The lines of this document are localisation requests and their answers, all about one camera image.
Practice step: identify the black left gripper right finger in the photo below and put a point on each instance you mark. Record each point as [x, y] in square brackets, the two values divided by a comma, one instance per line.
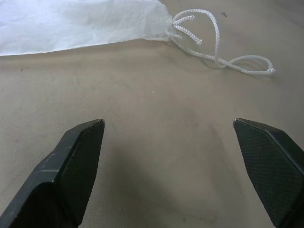
[270, 166]

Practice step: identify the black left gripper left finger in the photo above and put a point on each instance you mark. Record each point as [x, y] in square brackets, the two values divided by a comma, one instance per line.
[59, 175]

